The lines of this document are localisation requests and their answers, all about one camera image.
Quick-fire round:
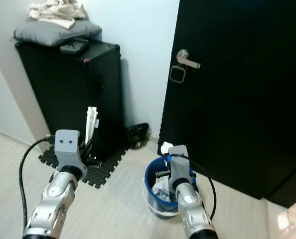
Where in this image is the silver door lever handle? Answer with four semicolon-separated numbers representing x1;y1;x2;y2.
176;49;201;70

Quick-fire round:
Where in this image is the small black pouch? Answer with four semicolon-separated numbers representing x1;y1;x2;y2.
60;38;90;55

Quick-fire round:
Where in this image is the white paper wrapper packet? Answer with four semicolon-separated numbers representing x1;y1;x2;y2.
86;106;100;145

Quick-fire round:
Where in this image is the square loop door tag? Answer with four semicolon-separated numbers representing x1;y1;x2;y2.
169;65;186;84

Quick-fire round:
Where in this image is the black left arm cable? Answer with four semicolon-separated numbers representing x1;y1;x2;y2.
18;135;56;235

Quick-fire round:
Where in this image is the grey white bin trash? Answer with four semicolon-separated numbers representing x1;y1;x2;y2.
152;172;173;205

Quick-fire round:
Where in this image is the grey cushion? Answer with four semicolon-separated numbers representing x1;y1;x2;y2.
13;20;103;48

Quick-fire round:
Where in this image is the crumpled beige cloth pile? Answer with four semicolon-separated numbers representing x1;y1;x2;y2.
28;0;86;29

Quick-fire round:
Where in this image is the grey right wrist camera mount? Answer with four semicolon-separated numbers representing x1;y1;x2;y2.
167;145;191;186

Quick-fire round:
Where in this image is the black equipment case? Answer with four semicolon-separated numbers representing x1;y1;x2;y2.
16;40;125;162

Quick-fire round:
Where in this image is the black door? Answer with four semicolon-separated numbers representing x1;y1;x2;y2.
157;0;296;210

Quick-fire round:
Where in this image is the blue trash bin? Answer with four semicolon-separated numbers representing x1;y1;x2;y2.
144;156;197;220

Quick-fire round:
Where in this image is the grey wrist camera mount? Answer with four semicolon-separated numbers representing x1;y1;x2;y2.
54;129;88;172
167;145;191;186

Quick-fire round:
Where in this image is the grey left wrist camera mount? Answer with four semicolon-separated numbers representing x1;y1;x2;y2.
54;129;88;172

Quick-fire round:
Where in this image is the white tissue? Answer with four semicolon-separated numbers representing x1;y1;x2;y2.
160;141;174;156

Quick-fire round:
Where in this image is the black foam floor mat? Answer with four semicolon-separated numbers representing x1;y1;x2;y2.
38;144;129;189

